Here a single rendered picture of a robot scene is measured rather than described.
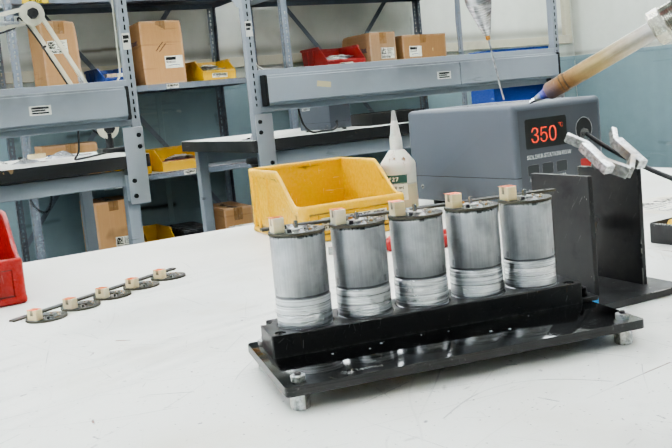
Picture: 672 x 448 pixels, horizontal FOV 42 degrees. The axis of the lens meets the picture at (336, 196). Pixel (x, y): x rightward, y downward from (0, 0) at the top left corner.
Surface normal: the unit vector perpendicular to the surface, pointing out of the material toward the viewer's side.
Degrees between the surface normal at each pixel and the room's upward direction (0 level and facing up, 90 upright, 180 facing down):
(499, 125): 90
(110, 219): 91
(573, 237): 90
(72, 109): 90
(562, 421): 0
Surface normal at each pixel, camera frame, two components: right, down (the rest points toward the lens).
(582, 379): -0.10, -0.99
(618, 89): -0.87, 0.14
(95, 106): 0.49, 0.05
